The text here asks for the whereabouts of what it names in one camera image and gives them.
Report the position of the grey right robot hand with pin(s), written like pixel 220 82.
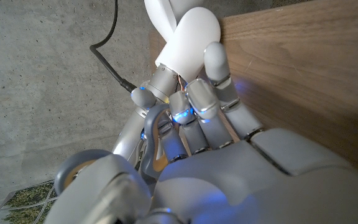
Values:
pixel 129 137

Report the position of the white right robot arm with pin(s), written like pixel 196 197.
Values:
pixel 191 37

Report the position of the printed window forest backdrop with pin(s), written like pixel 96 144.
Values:
pixel 26 205

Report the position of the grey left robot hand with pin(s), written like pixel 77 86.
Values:
pixel 244 186

